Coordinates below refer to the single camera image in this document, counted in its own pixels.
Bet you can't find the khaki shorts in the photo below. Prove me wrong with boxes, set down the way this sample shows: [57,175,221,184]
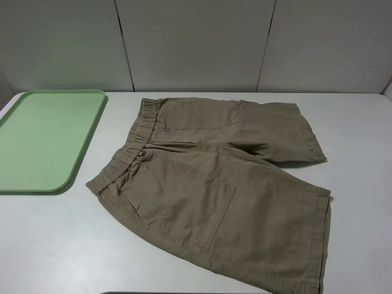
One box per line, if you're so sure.
[87,97,331,293]

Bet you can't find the green plastic tray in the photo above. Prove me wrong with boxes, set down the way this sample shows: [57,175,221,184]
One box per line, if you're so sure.
[1,90,106,194]

